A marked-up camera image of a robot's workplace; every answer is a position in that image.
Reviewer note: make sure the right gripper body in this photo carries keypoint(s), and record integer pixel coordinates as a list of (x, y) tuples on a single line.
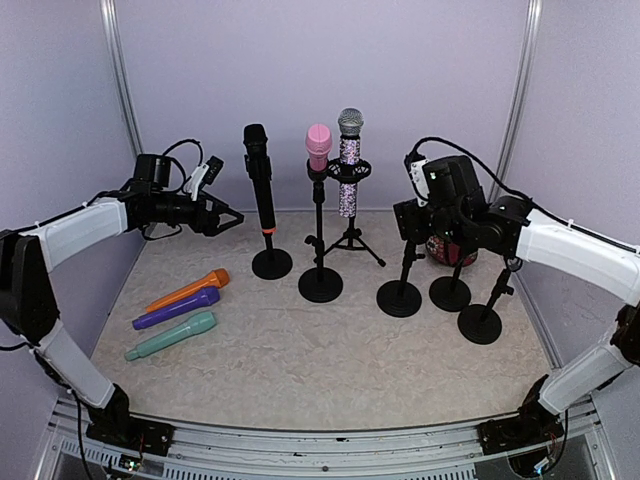
[(406, 216)]

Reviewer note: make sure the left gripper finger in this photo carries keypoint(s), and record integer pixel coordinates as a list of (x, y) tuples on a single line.
[(222, 209), (219, 228)]

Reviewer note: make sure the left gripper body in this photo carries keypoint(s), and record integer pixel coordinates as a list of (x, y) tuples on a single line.
[(196, 221)]

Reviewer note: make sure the orange toy microphone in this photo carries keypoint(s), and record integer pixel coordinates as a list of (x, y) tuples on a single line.
[(216, 278)]

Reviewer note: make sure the purple toy microphone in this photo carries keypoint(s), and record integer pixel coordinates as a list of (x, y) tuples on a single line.
[(204, 297)]

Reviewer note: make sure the short black microphone stand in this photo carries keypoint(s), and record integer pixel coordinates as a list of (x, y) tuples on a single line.
[(450, 293)]

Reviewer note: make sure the mint green toy microphone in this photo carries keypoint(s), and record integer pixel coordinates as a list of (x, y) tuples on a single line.
[(195, 325)]

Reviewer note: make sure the pink toy microphone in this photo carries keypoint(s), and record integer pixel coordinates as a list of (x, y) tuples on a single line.
[(318, 144)]

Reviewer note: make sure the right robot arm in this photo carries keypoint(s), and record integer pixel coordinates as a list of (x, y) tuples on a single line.
[(449, 203)]

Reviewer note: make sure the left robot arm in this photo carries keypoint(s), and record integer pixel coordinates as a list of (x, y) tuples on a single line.
[(37, 282)]

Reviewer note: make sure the silver glitter microphone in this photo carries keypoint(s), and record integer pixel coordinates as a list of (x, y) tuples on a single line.
[(350, 123)]

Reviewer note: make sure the red patterned plate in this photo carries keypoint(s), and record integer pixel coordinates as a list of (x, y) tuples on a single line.
[(448, 253)]

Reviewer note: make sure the black wireless microphone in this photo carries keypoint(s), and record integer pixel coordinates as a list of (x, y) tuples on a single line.
[(258, 166)]

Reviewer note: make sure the right aluminium frame post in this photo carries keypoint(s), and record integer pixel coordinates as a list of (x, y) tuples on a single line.
[(523, 75)]

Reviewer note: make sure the aluminium frame post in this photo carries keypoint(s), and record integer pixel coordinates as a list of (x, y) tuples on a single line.
[(116, 52), (523, 75)]

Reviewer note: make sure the left aluminium frame post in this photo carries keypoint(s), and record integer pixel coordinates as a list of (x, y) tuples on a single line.
[(116, 52)]

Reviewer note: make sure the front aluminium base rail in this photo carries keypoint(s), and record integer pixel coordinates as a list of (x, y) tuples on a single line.
[(202, 451)]

